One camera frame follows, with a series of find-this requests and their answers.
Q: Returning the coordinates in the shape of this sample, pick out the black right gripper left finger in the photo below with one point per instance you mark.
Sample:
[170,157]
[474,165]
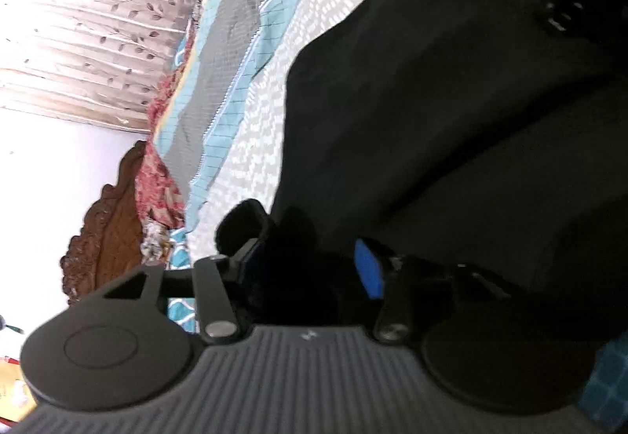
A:
[137,336]

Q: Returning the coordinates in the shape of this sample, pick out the red floral blanket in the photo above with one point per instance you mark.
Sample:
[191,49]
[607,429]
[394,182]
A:
[157,197]

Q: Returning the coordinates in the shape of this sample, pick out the carved wooden headboard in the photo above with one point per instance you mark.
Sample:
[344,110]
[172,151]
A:
[107,245]

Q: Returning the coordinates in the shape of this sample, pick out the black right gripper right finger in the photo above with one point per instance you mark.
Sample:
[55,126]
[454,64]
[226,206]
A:
[481,340]

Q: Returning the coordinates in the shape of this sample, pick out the black pants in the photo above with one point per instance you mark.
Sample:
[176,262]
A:
[489,133]

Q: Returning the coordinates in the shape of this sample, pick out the patterned teal grey bedsheet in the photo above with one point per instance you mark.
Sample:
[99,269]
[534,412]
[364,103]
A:
[221,139]

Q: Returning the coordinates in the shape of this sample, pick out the teal wavy pattern pillow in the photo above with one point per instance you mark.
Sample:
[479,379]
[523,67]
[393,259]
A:
[176,267]

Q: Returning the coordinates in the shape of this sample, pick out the beige floral curtain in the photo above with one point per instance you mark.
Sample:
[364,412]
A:
[96,61]

